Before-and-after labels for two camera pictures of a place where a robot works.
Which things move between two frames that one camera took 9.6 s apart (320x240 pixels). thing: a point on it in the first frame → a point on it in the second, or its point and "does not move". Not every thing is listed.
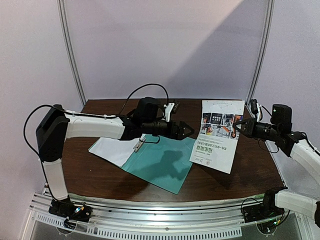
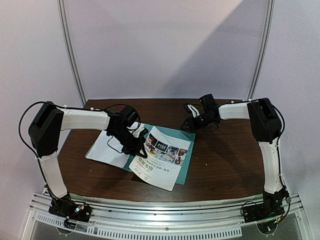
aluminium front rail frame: (118, 219) does not move
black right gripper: (250, 126) → (194, 121)
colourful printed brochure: (217, 139) → (165, 154)
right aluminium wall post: (267, 42) does not move
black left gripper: (171, 134) → (130, 151)
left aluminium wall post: (67, 39) does not move
